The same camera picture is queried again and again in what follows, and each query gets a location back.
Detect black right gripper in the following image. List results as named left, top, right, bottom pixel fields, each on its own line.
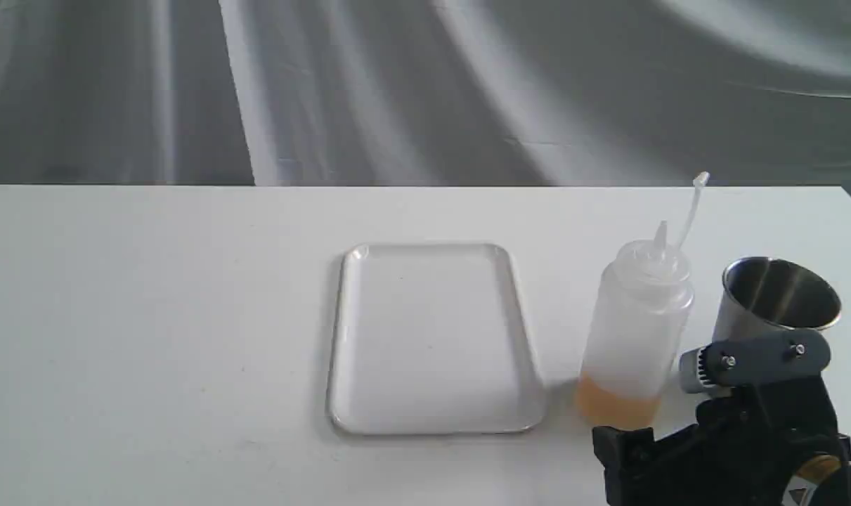
left=592, top=329, right=851, bottom=505

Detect translucent squeeze bottle amber liquid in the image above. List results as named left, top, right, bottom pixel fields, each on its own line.
left=574, top=171, right=709, bottom=430

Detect stainless steel cup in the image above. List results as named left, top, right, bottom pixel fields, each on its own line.
left=712, top=257, right=843, bottom=342

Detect grey fabric backdrop curtain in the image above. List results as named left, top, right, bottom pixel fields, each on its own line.
left=0, top=1, right=851, bottom=196

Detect white rectangular plastic tray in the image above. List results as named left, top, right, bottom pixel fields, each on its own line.
left=326, top=242, right=550, bottom=438

